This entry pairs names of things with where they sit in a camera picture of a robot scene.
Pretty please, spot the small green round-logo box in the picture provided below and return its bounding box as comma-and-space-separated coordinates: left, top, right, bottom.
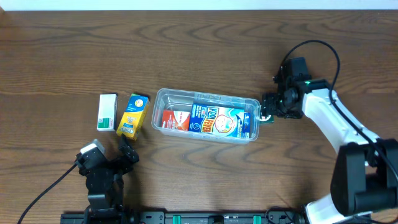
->
259, 115, 274, 124

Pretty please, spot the yellow Woods syrup box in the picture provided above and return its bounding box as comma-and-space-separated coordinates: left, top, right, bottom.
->
116, 93, 150, 140

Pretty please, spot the blue Kool Fever box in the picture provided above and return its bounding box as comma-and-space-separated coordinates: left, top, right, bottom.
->
189, 104, 251, 138

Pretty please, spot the white green Panadol box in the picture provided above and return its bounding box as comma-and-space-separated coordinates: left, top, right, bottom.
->
96, 94, 118, 131

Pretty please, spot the red white medicine box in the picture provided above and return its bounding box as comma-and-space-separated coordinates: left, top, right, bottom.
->
162, 110, 190, 131

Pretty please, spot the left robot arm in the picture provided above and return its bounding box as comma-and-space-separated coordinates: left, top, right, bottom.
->
75, 134, 139, 220

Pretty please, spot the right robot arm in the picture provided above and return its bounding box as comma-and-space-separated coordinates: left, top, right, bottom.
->
261, 57, 397, 223

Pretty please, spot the clear plastic container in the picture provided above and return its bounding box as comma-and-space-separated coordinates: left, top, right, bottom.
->
152, 88, 261, 144

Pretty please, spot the black mounting rail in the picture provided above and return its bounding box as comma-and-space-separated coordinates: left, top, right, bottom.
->
60, 210, 308, 224

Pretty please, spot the left black cable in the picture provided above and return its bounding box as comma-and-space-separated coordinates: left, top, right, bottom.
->
17, 163, 78, 224

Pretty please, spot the black cable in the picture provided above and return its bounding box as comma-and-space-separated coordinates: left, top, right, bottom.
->
17, 163, 78, 224
279, 39, 398, 187

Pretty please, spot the right black cable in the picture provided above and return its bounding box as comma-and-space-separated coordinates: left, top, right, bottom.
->
279, 39, 398, 187

